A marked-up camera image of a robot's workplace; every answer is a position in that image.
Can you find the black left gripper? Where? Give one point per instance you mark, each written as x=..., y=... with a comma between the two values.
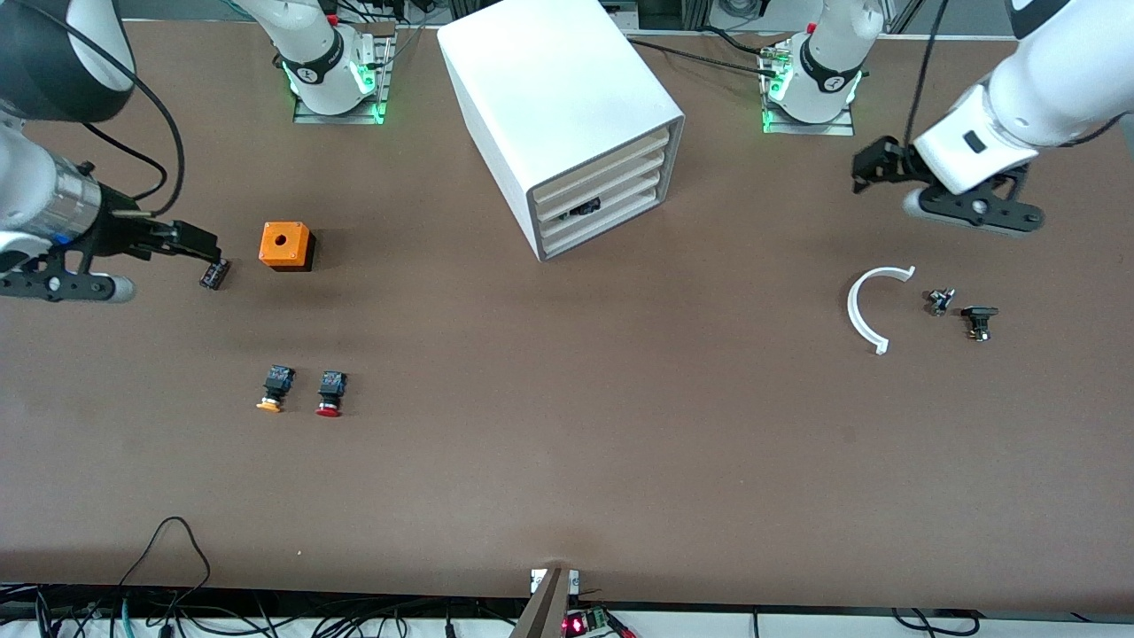
x=889, y=163

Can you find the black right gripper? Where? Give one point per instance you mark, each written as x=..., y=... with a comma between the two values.
x=118, y=233

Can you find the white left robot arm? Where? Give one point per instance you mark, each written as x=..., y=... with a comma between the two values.
x=1045, y=89

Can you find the yellow push button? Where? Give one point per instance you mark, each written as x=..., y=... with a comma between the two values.
x=276, y=383

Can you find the red push button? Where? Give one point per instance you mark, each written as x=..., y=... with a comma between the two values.
x=331, y=390

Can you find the small black connector block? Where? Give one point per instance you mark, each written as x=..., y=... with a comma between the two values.
x=214, y=273

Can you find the orange box with hole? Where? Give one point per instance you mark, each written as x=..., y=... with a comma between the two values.
x=283, y=244

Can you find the white curved plastic arc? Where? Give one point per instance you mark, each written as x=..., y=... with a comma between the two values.
x=852, y=310

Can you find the small black silver component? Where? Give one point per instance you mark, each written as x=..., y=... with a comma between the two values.
x=940, y=301

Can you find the circuit board with red LED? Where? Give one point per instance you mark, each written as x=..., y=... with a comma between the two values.
x=578, y=625

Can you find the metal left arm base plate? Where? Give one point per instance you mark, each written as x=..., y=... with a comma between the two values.
x=833, y=129

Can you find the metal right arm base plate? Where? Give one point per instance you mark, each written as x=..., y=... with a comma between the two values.
x=306, y=117

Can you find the small black switch component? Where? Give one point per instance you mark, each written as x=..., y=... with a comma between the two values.
x=978, y=315

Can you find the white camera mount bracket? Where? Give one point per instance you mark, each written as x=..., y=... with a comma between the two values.
x=536, y=580

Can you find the wooden camera post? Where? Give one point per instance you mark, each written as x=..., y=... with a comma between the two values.
x=545, y=611

